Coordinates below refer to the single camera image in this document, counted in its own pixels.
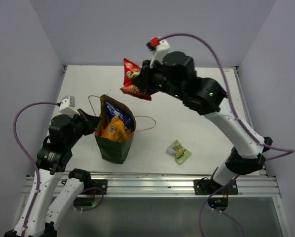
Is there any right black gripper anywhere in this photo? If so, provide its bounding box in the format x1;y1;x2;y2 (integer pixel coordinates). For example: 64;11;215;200
132;58;183;101

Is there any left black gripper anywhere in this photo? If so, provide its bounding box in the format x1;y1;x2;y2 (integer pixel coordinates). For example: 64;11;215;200
66;108;101;148

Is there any red snack packet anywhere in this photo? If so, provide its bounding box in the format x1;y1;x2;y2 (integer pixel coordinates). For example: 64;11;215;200
120;58;151;101

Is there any orange candy packet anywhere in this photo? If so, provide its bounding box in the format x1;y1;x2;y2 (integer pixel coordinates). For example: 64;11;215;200
101;118;132;143

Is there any blue chips bag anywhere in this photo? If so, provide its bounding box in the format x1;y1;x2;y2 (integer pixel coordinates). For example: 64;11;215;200
105;101;134;131

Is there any green paper bag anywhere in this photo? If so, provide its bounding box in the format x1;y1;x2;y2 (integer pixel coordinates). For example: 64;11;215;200
94;94;140;164

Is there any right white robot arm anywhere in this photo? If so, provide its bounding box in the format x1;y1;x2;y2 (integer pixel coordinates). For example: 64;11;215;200
133;51;272;194

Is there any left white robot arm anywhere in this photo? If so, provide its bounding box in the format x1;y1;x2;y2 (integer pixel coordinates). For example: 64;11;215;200
4;109;104;237

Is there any small green snack packet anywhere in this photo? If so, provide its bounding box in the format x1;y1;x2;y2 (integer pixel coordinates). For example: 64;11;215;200
167;140;192;165

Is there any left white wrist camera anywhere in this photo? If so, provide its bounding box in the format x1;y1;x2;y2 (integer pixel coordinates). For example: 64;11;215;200
59;95;79;117

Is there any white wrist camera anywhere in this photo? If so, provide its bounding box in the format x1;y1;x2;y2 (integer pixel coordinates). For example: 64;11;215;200
147;37;171;68
59;95;79;117

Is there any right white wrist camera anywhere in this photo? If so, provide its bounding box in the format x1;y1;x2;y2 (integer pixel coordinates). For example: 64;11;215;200
147;37;171;68

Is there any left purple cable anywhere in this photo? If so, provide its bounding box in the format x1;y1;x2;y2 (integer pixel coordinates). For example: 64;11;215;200
13;102;104;237

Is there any purple cable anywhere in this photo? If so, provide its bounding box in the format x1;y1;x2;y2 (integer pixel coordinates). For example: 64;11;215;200
13;102;104;237
159;33;295;237

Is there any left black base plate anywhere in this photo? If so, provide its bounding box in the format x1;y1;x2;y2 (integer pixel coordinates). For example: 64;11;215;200
84;179;108;195

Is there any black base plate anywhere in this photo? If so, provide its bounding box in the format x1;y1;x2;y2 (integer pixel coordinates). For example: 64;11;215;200
193;177;239;196
84;179;108;195

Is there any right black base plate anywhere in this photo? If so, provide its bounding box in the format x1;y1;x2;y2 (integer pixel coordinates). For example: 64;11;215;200
193;177;239;196

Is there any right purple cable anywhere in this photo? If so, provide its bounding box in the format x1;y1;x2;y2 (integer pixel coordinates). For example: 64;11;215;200
159;33;295;237

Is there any aluminium mounting rail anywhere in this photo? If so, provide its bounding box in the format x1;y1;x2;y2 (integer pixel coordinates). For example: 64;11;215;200
23;170;281;198

